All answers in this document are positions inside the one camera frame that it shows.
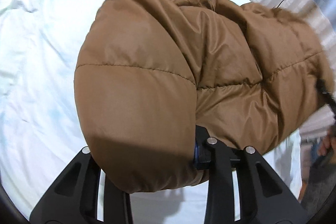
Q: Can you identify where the brown puffer jacket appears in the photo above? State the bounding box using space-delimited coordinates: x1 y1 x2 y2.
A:
74 0 334 193

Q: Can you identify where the person's right hand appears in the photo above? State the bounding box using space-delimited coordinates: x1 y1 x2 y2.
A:
318 127 336 156

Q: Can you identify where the pale floral duvet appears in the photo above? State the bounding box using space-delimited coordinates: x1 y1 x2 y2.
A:
0 0 302 224

